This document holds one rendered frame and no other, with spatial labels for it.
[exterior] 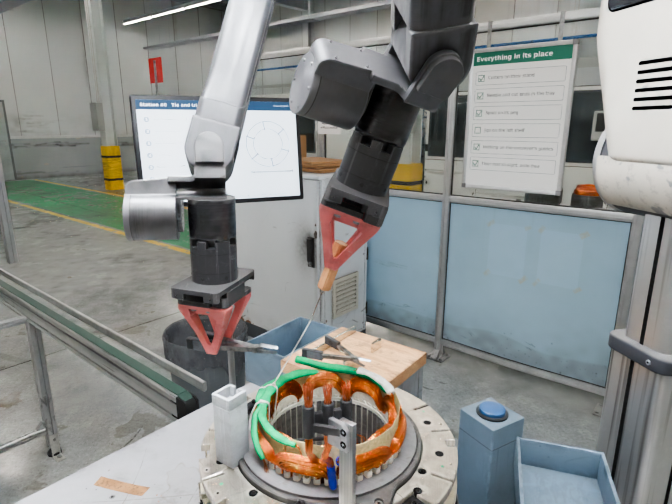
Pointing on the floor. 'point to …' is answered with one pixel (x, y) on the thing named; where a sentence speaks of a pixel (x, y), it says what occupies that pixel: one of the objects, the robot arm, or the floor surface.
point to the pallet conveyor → (39, 315)
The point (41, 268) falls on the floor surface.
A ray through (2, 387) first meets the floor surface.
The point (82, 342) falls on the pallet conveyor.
